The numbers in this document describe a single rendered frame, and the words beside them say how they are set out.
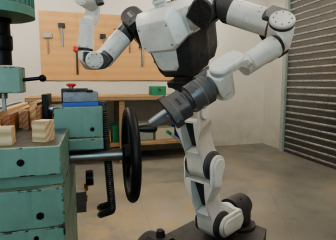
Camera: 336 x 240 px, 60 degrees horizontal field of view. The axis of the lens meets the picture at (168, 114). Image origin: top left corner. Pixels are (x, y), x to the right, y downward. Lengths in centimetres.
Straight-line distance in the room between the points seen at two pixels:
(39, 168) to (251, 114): 451
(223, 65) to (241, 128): 408
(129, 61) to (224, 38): 154
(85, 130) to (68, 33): 344
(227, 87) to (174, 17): 39
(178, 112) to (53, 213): 39
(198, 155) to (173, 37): 57
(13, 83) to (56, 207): 35
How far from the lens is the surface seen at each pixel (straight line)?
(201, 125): 132
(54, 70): 422
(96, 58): 132
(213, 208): 157
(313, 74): 416
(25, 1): 88
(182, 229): 184
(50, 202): 71
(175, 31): 115
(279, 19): 100
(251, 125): 502
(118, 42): 137
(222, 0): 109
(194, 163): 145
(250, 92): 494
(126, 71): 424
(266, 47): 95
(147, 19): 124
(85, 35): 135
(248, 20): 105
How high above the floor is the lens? 103
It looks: 6 degrees down
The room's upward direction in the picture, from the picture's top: straight up
